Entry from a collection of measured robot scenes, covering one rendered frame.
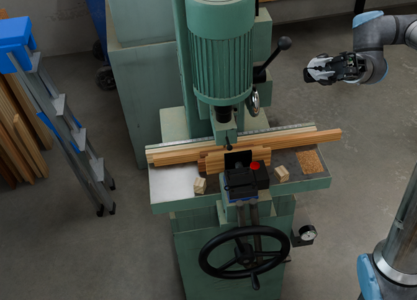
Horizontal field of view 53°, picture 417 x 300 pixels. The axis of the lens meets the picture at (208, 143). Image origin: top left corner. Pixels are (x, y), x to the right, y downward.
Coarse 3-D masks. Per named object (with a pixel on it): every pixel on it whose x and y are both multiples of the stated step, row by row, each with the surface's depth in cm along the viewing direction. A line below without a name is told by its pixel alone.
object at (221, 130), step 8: (232, 112) 135; (216, 120) 133; (232, 120) 132; (216, 128) 130; (224, 128) 130; (232, 128) 130; (216, 136) 131; (224, 136) 132; (232, 136) 132; (216, 144) 134; (224, 144) 134
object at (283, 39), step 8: (280, 40) 101; (288, 40) 101; (280, 48) 102; (288, 48) 102; (272, 56) 113; (264, 64) 124; (256, 72) 137; (264, 72) 137; (256, 80) 138; (264, 80) 139
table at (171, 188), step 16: (272, 160) 142; (288, 160) 142; (320, 160) 141; (160, 176) 140; (176, 176) 140; (192, 176) 139; (208, 176) 139; (272, 176) 137; (304, 176) 137; (320, 176) 136; (160, 192) 135; (176, 192) 135; (192, 192) 135; (208, 192) 134; (272, 192) 137; (288, 192) 139; (160, 208) 135; (176, 208) 136; (192, 208) 137; (272, 208) 132; (224, 224) 129
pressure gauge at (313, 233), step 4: (300, 228) 149; (304, 228) 148; (308, 228) 147; (312, 228) 148; (300, 232) 148; (304, 232) 147; (308, 232) 147; (312, 232) 147; (316, 232) 147; (300, 236) 148; (304, 236) 148; (312, 236) 149; (304, 240) 150
